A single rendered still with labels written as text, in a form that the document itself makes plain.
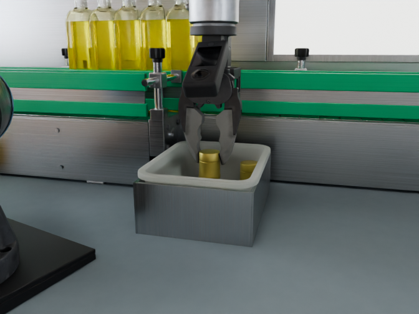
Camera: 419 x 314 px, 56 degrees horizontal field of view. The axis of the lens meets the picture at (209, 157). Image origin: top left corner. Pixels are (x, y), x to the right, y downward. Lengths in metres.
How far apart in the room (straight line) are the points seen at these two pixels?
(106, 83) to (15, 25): 0.52
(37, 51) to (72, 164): 0.46
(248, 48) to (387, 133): 0.37
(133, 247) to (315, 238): 0.25
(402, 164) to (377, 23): 0.32
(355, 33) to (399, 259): 0.53
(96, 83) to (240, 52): 0.35
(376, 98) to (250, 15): 0.34
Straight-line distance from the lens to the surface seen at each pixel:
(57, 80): 0.83
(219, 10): 0.60
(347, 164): 0.79
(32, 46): 1.22
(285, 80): 0.78
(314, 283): 0.49
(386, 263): 0.56
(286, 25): 0.94
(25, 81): 0.88
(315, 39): 0.94
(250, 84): 0.79
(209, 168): 0.62
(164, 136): 0.73
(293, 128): 0.77
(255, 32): 0.95
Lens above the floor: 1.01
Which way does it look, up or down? 15 degrees down
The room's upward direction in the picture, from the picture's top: straight up
